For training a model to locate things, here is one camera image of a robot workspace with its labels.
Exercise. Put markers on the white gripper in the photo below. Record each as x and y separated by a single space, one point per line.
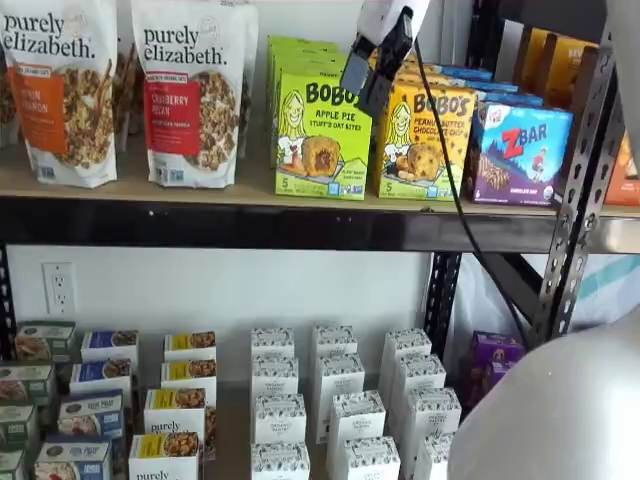
387 20

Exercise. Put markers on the green Bobo's apple pie box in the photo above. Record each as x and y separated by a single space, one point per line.
305 55
325 140
300 42
310 67

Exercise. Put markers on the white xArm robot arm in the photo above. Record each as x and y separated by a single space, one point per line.
550 410

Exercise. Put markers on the blue purple Zbar box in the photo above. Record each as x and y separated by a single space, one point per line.
462 71
485 85
520 155
510 98

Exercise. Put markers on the particle board shelf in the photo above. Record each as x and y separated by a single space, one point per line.
250 182
622 210

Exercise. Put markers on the brown yellow snack box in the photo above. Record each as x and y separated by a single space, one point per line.
539 42
577 75

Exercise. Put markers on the black metal shelf rack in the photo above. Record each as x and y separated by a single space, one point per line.
250 225

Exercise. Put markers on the large orange snack box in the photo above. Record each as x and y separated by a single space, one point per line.
625 180

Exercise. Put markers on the yellow label granola box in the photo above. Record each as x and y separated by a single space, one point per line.
165 457
175 415
187 372
190 345

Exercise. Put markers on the blue label oatmeal box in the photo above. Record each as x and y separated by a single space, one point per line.
72 460
90 415
110 345
100 375

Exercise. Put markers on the green label oatmeal box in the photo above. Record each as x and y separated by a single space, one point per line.
11 465
45 340
17 425
25 385

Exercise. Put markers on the cranberry pecan granola bag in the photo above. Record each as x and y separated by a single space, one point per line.
247 100
190 125

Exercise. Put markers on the pumpkin cinnamon granola bag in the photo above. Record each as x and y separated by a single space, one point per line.
60 125
125 85

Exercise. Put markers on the white patterned carton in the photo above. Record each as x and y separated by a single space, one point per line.
407 342
372 460
342 375
275 375
432 460
280 462
280 420
335 340
420 372
432 410
272 342
357 415

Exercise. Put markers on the white patterned cartons group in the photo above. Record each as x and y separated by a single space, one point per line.
232 400

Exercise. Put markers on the white granola bag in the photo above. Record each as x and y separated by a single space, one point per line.
6 110

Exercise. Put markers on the white wall outlet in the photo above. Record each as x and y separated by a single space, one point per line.
59 292

